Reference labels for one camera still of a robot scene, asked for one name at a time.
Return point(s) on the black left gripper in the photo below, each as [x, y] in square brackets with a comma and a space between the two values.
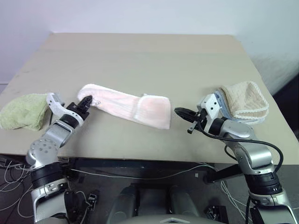
[78, 110]

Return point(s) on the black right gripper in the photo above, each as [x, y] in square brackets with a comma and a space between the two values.
[201, 119]

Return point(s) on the pink towel with white trim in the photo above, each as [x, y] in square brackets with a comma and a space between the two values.
[121, 105]

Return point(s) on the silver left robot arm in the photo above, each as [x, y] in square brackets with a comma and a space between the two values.
[58, 133]

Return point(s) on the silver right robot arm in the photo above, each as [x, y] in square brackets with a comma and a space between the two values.
[238, 130]

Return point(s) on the beige towel with white trim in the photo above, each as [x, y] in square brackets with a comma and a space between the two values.
[247, 98]

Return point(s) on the green terry towel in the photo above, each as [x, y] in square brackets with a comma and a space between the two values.
[23, 109]

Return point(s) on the grey rounded robot leg cover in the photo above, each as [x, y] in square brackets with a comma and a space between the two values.
[123, 203]
[184, 203]

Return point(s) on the grey robot torso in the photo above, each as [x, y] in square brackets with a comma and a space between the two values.
[168, 220]

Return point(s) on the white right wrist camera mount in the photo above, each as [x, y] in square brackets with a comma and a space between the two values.
[211, 105]

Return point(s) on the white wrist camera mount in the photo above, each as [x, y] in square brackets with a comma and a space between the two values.
[56, 107]
[211, 105]

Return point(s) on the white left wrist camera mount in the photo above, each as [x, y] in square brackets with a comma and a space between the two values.
[56, 107]

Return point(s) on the black table frame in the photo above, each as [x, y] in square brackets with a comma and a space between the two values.
[140, 169]

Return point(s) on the black floor bracket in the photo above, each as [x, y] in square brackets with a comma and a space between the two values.
[92, 201]
[216, 212]

